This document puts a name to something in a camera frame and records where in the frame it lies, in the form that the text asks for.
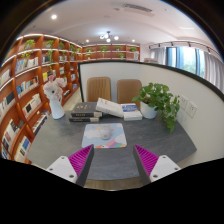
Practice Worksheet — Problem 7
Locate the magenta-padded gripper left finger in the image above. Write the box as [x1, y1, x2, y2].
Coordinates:
[45, 143, 95, 188]

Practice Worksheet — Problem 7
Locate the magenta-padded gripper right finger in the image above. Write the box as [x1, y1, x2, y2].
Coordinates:
[132, 143, 182, 186]

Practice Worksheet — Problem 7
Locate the white computer mouse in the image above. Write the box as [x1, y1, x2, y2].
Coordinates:
[99, 125, 112, 141]

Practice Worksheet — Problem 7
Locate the pastel printed mouse pad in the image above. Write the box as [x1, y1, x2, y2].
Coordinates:
[81, 122, 128, 150]

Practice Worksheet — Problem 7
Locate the thick dark hardcover book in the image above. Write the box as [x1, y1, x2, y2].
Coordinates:
[70, 101, 103, 118]
[68, 115, 100, 123]

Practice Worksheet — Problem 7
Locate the green plant in white pot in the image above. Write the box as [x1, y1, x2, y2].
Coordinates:
[131, 82, 181, 134]

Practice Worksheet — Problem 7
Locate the blue and white book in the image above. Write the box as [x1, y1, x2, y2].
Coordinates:
[120, 103, 144, 122]

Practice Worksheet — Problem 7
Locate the white vase with pink flowers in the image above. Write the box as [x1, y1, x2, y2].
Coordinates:
[43, 74, 68, 120]

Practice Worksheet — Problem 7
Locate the white paperback book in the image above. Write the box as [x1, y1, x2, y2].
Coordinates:
[95, 97, 125, 119]

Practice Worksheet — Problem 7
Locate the tan upholstered chair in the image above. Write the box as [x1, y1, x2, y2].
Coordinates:
[116, 78, 143, 109]
[86, 76, 112, 103]

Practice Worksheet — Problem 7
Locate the orange wooden bookshelf unit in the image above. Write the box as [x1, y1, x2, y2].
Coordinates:
[0, 33, 141, 164]

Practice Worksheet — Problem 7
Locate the grey sheer curtain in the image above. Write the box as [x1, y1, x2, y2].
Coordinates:
[203, 51, 224, 94]

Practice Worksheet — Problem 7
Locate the ceiling spotlight cluster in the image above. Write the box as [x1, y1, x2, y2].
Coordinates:
[99, 31, 120, 43]

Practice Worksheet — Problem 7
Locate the ceiling air vent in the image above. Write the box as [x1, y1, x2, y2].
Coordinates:
[122, 3, 155, 17]

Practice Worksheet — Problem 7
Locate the white wall socket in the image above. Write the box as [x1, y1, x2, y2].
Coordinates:
[178, 94, 189, 110]
[185, 101, 198, 119]

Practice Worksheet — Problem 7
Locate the window with blue frame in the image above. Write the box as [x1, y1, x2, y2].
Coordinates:
[165, 46, 205, 75]

